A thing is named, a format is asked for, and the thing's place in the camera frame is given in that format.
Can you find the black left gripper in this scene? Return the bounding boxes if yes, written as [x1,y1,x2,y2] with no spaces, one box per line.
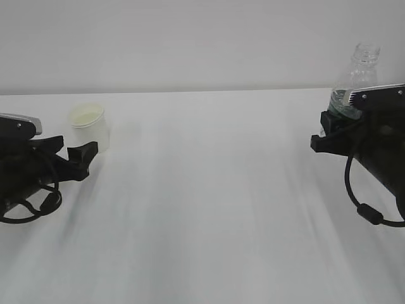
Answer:
[18,135,98,186]

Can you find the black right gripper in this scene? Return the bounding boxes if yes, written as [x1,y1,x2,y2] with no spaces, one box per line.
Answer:
[310,110,404,156]

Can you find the white paper cup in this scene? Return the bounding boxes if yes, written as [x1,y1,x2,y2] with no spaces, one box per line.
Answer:
[68,103,109,153]

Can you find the clear green-label water bottle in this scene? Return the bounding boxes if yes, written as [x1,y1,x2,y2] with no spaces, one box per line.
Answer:
[327,42,380,122]

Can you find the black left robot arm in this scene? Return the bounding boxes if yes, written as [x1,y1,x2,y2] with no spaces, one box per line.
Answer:
[1,136,98,224]

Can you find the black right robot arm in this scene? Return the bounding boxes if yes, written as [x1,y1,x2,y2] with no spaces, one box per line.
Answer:
[311,110,404,227]

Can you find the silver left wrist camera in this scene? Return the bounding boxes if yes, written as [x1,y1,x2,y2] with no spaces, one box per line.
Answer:
[1,113,42,148]

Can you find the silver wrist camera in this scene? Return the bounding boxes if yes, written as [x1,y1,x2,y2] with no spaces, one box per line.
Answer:
[1,113,42,148]
[345,84,404,111]

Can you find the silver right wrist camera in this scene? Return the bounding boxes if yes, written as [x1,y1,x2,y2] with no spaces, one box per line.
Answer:
[345,84,404,111]

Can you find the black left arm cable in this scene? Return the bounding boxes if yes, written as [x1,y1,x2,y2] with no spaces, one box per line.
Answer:
[0,148,63,224]

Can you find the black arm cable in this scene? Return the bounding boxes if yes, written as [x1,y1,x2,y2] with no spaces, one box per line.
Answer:
[0,148,63,224]
[344,126,405,228]

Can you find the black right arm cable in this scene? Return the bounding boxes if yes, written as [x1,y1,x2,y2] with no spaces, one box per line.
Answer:
[344,126,405,228]

